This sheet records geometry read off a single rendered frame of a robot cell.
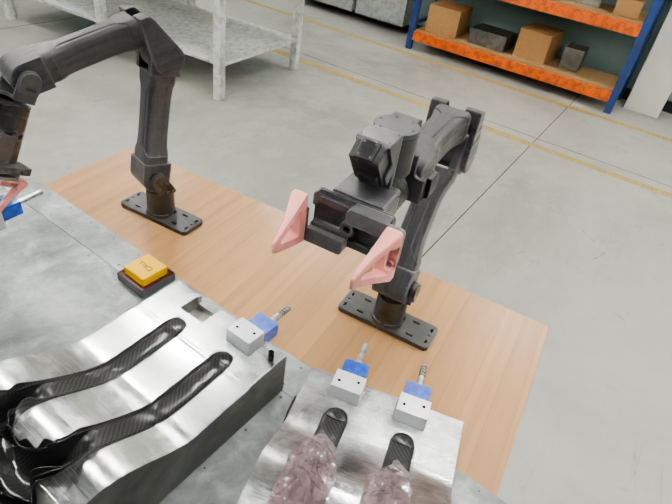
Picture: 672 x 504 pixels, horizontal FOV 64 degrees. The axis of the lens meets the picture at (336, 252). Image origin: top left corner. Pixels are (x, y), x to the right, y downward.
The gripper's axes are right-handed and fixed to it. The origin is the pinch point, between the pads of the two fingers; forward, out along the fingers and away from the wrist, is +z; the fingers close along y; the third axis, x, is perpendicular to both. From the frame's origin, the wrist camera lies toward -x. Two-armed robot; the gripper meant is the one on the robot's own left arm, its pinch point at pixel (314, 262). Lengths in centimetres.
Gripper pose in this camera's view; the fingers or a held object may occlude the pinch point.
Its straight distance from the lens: 57.4
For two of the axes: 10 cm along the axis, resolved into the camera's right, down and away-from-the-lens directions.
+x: -1.3, 7.8, 6.1
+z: -4.8, 5.0, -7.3
